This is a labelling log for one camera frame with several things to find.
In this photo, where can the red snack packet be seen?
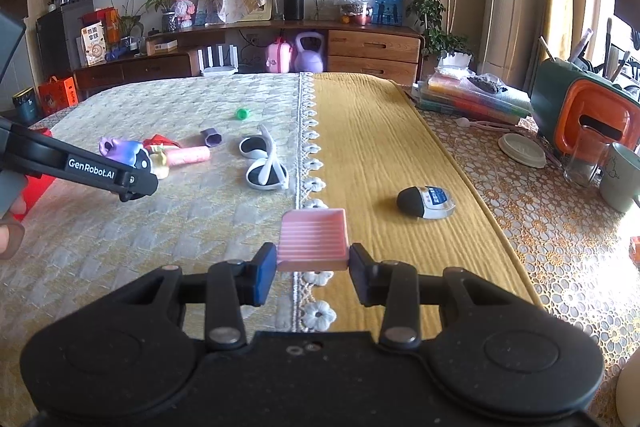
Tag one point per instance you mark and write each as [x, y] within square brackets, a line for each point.
[157, 141]

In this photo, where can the white snack bag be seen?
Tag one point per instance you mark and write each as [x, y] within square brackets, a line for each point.
[93, 44]

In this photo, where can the orange gift bag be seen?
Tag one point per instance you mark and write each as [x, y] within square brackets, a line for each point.
[109, 24]

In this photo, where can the gold lace tablecloth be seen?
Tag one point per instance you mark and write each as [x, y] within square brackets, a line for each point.
[540, 227]

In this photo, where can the black speaker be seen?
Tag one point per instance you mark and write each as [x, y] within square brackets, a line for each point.
[294, 4]

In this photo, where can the dark green can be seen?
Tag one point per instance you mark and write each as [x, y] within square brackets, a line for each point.
[24, 107]

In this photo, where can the illustrated card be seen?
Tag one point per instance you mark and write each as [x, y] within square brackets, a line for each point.
[205, 7]

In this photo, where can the small green plastic piece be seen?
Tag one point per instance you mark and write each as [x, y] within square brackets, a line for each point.
[242, 114]

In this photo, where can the pink toy case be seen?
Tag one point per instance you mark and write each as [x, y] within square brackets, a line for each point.
[279, 57]

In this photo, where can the person's left hand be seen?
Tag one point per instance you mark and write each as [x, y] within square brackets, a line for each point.
[11, 237]

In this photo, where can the green and orange tissue box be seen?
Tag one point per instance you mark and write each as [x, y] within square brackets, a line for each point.
[590, 107]

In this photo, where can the small leafy potted plant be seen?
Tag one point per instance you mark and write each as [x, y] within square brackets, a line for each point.
[129, 22]

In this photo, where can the purple kettlebell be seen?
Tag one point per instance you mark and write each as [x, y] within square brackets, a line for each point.
[311, 57]

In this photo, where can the white sunglasses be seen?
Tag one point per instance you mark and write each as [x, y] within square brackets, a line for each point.
[260, 177]

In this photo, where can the clear plastic bag with food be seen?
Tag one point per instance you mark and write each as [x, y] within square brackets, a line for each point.
[352, 2]

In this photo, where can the cream quilted cloth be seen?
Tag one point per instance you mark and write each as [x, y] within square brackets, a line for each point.
[175, 217]

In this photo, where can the pale green mug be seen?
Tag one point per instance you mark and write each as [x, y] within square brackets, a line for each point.
[620, 177]

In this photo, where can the white router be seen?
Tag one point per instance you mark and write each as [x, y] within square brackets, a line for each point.
[217, 67]

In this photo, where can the purple plastic toy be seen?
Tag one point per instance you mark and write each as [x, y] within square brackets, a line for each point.
[120, 149]

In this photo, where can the white round lid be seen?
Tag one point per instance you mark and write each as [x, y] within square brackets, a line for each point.
[521, 150]

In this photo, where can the dark grey pouch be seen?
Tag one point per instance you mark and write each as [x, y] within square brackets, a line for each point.
[484, 84]

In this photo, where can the pink ridged soap dish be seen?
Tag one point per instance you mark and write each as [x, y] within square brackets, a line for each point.
[312, 237]

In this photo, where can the blue toy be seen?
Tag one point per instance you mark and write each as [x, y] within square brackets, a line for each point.
[117, 54]

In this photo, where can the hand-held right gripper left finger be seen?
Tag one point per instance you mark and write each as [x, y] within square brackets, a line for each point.
[265, 274]

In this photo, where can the yellow cloth with lace trim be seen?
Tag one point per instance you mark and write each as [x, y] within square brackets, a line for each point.
[380, 147]

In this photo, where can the orange gift box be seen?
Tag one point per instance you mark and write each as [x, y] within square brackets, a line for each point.
[57, 96]

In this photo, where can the black and clear small case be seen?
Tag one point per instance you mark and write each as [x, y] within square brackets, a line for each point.
[417, 202]

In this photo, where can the white plant pot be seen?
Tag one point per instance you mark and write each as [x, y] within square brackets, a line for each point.
[454, 62]

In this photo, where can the wooden media cabinet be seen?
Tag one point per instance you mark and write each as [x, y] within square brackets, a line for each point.
[375, 49]

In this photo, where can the stack of books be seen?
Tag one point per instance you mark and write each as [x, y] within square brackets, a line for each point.
[475, 104]

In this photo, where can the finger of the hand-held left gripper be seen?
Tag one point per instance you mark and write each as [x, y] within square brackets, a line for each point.
[142, 182]

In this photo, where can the holder with brushes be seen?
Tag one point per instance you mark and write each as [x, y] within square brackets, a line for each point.
[607, 57]

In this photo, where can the pink and yellow tube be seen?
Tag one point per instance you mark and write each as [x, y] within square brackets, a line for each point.
[187, 155]

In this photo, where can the potted plant in patterned vase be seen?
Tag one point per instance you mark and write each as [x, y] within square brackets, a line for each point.
[169, 19]

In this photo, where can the clear drinking glass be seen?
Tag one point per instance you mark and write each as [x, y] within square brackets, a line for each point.
[582, 162]

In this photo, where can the black mini fridge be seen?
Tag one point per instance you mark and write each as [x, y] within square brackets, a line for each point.
[57, 47]

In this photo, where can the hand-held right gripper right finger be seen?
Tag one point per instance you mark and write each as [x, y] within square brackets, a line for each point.
[361, 274]

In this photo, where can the purple hexagonal cap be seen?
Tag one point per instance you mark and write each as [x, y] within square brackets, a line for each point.
[211, 138]

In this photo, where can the small wooden box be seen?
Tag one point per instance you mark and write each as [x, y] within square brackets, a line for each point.
[161, 47]

